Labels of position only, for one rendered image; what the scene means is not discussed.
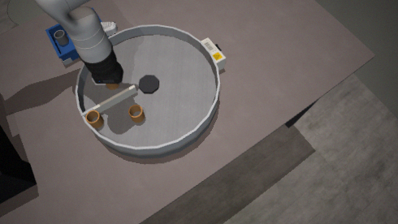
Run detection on grey metal sleeve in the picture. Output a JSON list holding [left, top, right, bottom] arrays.
[[54, 30, 69, 45]]

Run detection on bronze bushing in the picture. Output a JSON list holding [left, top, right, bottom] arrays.
[[128, 105, 145, 123], [85, 110, 104, 128], [106, 84, 119, 90]]

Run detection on grey round turntable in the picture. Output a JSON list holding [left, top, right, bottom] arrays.
[[76, 24, 226, 159]]

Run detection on blue crate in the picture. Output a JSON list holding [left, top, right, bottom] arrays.
[[46, 24, 79, 65]]

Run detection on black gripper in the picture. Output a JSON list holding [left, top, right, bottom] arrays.
[[75, 22, 123, 84]]

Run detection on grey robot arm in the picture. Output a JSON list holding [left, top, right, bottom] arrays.
[[34, 0, 104, 48]]

